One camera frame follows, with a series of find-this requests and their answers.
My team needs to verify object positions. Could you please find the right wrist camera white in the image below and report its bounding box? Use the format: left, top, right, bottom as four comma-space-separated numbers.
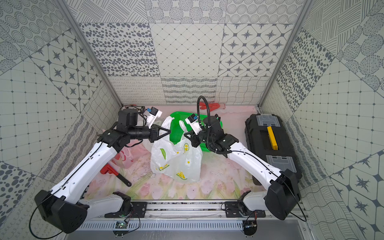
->
185, 114, 203, 135

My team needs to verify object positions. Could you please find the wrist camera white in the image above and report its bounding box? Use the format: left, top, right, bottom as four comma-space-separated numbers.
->
185, 114, 203, 135
147, 107, 163, 128

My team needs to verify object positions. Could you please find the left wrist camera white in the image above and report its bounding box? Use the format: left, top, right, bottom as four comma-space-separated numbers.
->
147, 107, 163, 128

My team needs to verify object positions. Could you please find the green plastic basket tray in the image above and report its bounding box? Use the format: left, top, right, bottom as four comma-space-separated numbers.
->
170, 112, 210, 152

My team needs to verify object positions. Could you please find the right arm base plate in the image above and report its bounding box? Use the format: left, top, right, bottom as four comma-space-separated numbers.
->
221, 201, 254, 218

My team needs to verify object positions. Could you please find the floral pink table mat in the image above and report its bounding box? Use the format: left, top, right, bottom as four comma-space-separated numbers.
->
83, 104, 287, 200

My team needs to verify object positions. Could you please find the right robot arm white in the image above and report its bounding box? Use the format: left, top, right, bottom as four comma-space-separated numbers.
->
184, 113, 301, 220

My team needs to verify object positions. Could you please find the red object at wall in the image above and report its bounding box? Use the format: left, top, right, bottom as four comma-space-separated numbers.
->
199, 102, 221, 111

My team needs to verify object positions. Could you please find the black toolbox yellow handle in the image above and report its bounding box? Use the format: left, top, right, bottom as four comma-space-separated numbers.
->
245, 114, 302, 180

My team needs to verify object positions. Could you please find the pink peach-print plastic bag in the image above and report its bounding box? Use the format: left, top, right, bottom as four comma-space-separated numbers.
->
111, 144, 151, 169

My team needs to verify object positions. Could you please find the aluminium mounting rail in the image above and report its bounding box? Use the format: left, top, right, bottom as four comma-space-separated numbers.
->
59, 199, 310, 223

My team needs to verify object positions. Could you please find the red black pipe wrench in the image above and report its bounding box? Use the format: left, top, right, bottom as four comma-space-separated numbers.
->
100, 164, 132, 187

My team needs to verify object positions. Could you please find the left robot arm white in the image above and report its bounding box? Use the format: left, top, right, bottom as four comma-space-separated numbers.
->
34, 108, 171, 234

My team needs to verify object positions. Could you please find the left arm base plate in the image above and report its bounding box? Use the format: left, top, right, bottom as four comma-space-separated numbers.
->
104, 202, 148, 219

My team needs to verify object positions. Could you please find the white lemon-print plastic bag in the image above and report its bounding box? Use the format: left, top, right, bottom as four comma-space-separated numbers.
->
151, 135, 203, 184

